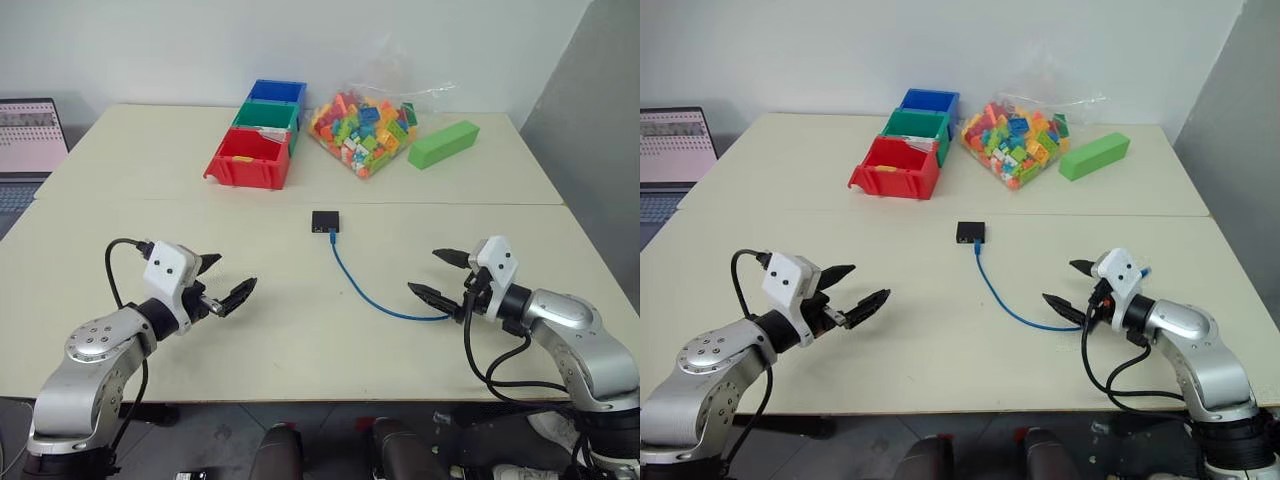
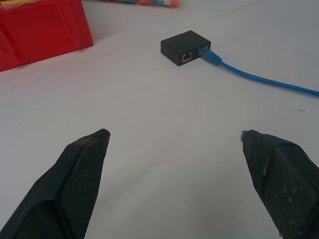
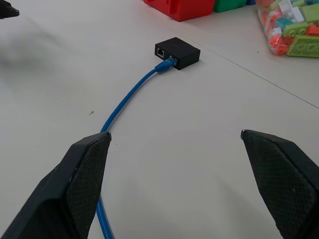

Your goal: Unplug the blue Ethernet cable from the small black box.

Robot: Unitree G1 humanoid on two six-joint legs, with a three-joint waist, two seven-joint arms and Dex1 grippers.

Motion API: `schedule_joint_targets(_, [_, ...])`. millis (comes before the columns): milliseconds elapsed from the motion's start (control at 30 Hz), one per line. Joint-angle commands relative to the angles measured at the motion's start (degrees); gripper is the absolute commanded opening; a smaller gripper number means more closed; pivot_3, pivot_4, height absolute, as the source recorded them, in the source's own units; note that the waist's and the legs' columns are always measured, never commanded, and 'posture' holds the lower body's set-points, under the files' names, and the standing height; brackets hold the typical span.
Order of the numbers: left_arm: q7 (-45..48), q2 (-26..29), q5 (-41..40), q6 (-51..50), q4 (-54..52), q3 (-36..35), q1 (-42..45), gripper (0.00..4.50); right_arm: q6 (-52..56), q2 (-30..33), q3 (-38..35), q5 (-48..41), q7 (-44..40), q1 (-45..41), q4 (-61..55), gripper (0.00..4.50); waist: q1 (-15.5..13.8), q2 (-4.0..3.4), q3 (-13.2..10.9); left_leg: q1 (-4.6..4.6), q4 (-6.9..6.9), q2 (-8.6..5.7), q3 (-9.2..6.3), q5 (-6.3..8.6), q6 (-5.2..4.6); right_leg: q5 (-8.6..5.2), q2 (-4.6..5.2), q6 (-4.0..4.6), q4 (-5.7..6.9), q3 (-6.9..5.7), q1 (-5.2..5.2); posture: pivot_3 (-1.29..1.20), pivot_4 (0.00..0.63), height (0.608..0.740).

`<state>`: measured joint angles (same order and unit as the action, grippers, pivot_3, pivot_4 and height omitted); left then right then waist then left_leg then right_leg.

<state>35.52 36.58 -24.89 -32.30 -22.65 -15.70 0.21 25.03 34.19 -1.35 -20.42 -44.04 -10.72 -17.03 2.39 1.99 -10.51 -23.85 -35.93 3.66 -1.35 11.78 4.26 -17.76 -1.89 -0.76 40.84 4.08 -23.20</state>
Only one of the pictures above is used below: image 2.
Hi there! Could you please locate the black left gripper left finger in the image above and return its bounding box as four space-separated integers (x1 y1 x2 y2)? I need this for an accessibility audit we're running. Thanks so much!
0 128 111 239

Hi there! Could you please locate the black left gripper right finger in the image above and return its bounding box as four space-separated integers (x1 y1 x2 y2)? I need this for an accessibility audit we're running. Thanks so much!
240 129 319 239

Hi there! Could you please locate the small black network box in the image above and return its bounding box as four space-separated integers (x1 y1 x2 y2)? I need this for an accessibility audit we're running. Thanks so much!
160 30 212 68

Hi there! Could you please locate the red plastic bin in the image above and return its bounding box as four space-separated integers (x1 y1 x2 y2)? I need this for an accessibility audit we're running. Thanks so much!
0 0 94 73

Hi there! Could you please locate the bag of colourful balls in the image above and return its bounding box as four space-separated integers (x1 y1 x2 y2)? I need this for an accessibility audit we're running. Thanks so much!
113 0 182 10

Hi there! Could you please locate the blue Ethernet cable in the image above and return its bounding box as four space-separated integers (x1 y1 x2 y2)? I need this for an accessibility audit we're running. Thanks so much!
200 46 319 98

